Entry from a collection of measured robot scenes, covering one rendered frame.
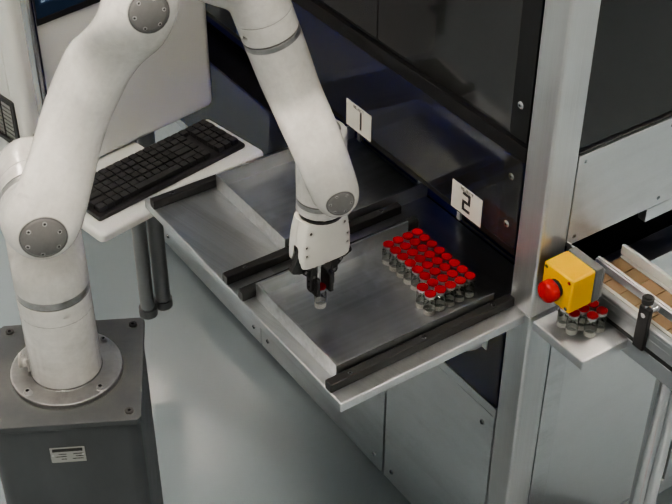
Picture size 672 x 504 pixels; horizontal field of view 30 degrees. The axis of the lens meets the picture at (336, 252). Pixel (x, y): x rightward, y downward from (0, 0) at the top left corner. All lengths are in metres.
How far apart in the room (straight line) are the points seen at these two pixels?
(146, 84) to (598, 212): 1.09
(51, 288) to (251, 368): 1.48
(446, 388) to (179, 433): 0.91
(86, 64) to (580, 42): 0.74
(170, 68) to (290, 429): 1.00
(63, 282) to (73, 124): 0.29
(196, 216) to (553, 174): 0.76
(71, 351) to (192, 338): 1.45
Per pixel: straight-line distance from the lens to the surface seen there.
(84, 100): 1.85
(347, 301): 2.27
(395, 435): 2.89
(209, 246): 2.41
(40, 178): 1.88
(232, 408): 3.33
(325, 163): 1.92
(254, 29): 1.85
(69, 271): 2.03
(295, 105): 1.92
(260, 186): 2.56
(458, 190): 2.30
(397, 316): 2.24
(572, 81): 2.00
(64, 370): 2.13
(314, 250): 2.11
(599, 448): 2.75
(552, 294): 2.13
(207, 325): 3.57
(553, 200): 2.12
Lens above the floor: 2.35
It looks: 38 degrees down
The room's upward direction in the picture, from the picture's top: straight up
